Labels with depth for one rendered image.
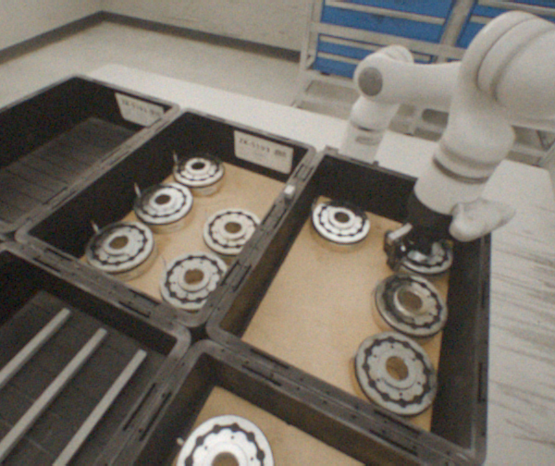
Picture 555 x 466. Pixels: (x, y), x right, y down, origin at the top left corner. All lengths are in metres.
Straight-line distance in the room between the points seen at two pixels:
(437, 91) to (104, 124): 0.73
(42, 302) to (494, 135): 0.63
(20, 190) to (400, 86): 0.75
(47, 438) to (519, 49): 0.62
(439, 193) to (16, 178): 0.77
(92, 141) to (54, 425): 0.59
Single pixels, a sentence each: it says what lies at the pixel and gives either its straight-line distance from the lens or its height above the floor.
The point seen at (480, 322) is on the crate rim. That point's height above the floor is 0.93.
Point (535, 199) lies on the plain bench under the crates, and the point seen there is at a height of 0.70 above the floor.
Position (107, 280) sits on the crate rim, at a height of 0.93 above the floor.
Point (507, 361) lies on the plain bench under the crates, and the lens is 0.77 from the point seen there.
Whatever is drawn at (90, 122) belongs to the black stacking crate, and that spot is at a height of 0.83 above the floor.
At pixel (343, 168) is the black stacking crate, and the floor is 0.91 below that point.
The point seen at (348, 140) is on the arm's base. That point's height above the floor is 0.84.
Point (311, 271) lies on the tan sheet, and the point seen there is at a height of 0.83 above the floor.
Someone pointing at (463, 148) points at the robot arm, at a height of 1.08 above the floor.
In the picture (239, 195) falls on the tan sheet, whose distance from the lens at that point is 0.66.
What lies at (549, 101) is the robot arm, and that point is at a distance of 0.39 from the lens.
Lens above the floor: 1.28
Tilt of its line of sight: 49 degrees down
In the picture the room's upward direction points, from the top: 4 degrees clockwise
